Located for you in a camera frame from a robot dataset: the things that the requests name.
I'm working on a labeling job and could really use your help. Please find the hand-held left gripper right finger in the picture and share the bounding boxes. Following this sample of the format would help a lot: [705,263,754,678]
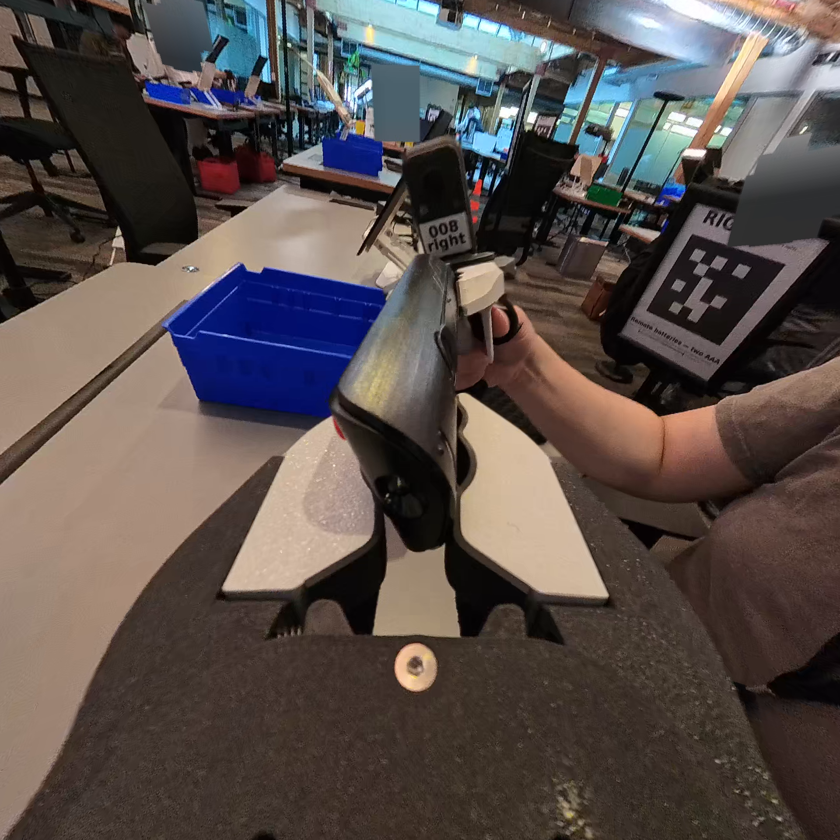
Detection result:
[447,394,609,631]

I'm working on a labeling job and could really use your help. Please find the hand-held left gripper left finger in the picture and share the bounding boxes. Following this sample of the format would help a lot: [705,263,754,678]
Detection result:
[221,420,388,631]

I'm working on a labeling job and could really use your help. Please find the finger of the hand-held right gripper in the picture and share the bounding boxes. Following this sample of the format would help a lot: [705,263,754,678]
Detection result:
[449,258,508,320]

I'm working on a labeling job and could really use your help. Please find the black remote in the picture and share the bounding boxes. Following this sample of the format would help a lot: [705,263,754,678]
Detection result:
[331,252,463,552]

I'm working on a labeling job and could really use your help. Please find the person's right hand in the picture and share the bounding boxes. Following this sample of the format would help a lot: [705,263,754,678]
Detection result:
[453,300,542,392]

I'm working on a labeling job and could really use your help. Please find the white stand with black rod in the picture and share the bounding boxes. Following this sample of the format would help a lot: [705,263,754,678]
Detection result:
[355,171,416,284]

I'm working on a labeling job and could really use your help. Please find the black office chair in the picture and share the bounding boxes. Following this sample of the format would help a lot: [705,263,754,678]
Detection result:
[14,37,200,263]
[476,132,578,258]

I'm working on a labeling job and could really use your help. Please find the blue plastic bin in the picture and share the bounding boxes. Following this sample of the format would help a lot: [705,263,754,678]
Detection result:
[322,134,385,179]
[164,263,388,418]
[145,82,212,107]

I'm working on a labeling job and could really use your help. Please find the brown cardboard box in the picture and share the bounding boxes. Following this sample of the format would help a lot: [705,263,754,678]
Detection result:
[582,269,619,324]

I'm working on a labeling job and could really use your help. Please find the black framed marker sign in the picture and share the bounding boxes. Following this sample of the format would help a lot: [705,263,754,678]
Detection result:
[617,184,817,388]

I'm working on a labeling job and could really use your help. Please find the black shoulder strap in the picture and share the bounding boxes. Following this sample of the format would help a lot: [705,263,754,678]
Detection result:
[770,634,840,704]

